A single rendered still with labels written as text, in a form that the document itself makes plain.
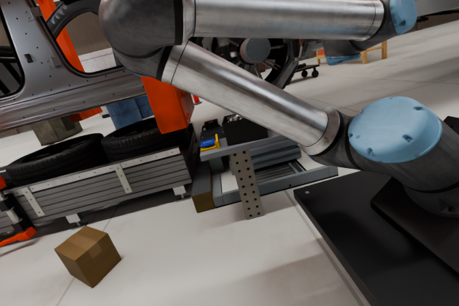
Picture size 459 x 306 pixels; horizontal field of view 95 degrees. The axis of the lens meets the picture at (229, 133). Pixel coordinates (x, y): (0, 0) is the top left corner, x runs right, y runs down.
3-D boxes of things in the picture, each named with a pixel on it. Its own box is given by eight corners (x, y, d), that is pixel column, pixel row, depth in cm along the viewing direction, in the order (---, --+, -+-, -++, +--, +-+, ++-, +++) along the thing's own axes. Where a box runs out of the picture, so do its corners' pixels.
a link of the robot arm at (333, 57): (351, 57, 57) (341, 11, 56) (321, 70, 68) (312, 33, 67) (376, 52, 60) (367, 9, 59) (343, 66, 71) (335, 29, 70)
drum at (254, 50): (263, 60, 129) (259, 35, 125) (274, 59, 109) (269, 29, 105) (242, 65, 129) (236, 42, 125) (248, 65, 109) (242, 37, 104)
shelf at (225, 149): (278, 128, 115) (277, 123, 114) (289, 138, 99) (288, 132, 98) (202, 148, 115) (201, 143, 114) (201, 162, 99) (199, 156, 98)
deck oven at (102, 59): (153, 102, 903) (134, 48, 834) (145, 107, 779) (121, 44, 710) (114, 112, 897) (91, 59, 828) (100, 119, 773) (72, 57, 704)
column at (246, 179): (259, 204, 125) (244, 139, 112) (264, 215, 115) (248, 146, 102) (244, 208, 125) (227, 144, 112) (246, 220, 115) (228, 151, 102)
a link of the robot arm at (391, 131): (462, 199, 40) (406, 155, 36) (376, 182, 57) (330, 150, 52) (483, 130, 43) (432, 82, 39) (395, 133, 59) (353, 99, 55)
